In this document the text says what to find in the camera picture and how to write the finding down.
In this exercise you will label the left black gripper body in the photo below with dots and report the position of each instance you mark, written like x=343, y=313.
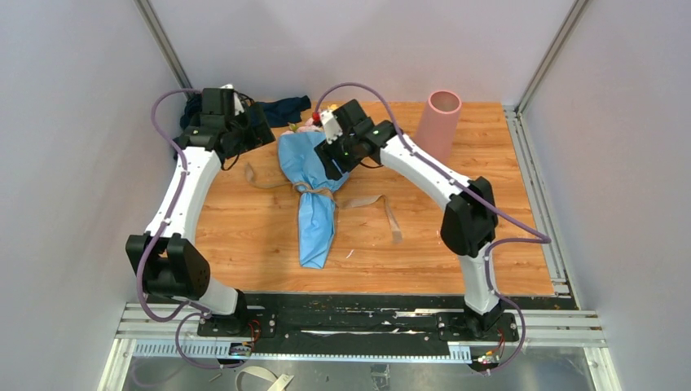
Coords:
x=240, y=131

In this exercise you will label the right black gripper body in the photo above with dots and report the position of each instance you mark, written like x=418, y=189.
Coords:
x=345, y=152

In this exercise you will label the flower bouquet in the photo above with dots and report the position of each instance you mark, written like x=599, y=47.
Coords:
x=307, y=127

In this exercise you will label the tan ribbon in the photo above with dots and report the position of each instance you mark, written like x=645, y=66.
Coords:
x=305, y=188

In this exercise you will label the blue wrapping paper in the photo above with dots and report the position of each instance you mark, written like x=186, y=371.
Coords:
x=316, y=208

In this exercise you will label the pink cylindrical vase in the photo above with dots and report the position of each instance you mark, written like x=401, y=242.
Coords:
x=437, y=126

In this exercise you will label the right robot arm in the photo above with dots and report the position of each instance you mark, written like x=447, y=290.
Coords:
x=469, y=219

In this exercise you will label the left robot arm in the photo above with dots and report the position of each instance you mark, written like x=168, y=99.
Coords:
x=171, y=273

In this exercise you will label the dark navy cloth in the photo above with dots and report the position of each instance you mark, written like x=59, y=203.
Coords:
x=279, y=114

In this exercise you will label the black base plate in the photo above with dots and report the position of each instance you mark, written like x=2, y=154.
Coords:
x=356, y=324

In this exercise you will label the aluminium rail frame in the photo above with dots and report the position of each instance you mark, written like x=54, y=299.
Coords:
x=139, y=336

